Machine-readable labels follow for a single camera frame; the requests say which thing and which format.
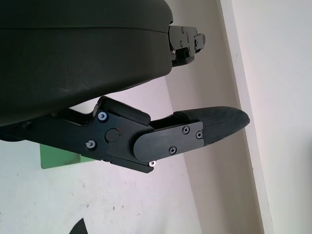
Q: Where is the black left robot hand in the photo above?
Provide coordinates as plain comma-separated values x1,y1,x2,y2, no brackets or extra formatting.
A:
0,0,251,175

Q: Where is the green cube block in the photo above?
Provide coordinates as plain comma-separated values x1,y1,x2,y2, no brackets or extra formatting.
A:
40,143,95,170

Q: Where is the black tape strip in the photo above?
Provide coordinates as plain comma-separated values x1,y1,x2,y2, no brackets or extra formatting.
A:
69,211,90,234

